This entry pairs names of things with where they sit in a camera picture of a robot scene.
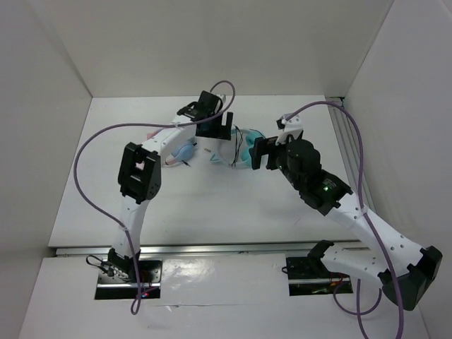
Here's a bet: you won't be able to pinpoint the black headphone audio cable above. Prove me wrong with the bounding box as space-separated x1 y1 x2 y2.
229 125 248 168

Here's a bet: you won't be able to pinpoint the teal cat ear headphones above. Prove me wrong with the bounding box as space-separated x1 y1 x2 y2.
209 125 265 169

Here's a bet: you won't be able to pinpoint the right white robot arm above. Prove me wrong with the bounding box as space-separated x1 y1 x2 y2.
249 137 443 311

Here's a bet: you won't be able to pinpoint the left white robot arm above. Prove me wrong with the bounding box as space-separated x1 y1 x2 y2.
107 91 233 282

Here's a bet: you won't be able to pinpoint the pink blue cat ear headphones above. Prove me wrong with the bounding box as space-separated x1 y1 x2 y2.
142 129 195 167

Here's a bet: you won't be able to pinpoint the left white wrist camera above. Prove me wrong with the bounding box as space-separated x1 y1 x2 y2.
216 93 227 104

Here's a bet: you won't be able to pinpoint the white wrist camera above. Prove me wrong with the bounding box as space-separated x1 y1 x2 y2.
275 113 304 145
216 93 227 104

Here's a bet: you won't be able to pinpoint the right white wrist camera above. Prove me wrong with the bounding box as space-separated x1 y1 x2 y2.
275 113 304 145

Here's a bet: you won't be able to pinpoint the aluminium rail at right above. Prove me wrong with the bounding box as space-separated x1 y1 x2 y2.
326 97 374 209

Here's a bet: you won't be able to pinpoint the aluminium rail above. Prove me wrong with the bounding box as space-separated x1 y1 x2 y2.
326 97 374 209
54 240 377 258

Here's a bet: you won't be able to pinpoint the aluminium rail at front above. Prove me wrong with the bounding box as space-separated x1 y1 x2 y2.
54 240 377 258

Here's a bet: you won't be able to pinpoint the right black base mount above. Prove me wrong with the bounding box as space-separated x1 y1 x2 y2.
281 256 353 297

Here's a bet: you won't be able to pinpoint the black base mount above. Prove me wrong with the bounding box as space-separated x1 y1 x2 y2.
281 256 353 297
94 260 163 300

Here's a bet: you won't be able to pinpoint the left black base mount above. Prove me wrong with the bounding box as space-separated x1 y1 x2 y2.
94 260 163 300

